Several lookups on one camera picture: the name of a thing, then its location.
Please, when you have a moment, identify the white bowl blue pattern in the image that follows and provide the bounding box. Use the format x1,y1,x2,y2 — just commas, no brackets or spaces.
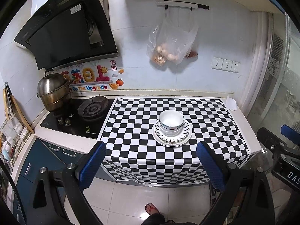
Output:
160,127,182,137

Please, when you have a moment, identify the blue kitchen cabinet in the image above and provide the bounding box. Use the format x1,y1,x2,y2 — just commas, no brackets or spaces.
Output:
16,138,82,213

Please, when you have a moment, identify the white wall hook rail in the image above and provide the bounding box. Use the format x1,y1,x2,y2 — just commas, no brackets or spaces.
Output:
156,0,210,10

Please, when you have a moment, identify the plain white bowl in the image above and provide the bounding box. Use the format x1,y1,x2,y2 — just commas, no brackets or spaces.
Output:
160,125,183,137

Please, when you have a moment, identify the plain white plate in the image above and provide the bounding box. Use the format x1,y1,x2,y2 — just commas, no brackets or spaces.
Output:
152,123,192,148

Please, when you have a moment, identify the black range hood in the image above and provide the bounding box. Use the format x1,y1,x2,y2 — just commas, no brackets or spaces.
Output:
14,0,118,70

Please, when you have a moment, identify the red bag of dried food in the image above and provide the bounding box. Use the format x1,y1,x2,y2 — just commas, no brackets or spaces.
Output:
185,50,198,59

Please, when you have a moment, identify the black gas stove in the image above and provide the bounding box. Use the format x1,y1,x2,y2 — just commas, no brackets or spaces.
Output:
40,96,114,139

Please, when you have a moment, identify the glass sliding door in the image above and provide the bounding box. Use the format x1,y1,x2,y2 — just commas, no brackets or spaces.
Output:
247,14,299,136

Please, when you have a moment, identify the wooden cutting board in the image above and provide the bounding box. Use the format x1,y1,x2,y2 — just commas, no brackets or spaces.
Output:
3,84,35,134

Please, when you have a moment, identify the small bag of dried food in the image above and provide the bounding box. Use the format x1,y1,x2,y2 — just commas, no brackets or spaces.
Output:
151,51,167,67

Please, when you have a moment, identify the white paper tissue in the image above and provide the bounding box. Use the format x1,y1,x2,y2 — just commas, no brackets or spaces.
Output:
225,96,237,111

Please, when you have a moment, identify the blue leaf pattern plate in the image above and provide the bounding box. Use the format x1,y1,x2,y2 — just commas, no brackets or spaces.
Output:
153,119,192,144

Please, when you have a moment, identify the foot in red sandal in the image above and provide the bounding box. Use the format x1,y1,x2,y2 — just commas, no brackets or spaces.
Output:
145,203,160,215

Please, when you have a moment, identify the colourful wall sticker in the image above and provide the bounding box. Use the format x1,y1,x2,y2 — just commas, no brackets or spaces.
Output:
54,59,125,92

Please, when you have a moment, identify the white wall socket strip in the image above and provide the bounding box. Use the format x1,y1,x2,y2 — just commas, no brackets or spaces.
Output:
211,57,241,73

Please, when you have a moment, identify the black white checkered mat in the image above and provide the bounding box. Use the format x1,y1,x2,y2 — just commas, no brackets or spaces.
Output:
100,97,250,185

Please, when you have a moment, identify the clear plastic bag with eggs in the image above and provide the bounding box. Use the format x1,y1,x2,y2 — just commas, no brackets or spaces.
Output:
146,10,199,65

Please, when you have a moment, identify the stainless steel steamer pot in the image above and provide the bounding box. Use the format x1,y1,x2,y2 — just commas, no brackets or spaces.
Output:
37,69,72,112

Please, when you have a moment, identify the white bowl gold rim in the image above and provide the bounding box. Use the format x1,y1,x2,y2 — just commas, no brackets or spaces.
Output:
159,110,184,130

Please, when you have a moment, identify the seasoning bottle rack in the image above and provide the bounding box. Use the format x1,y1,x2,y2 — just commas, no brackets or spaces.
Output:
1,114,30,167

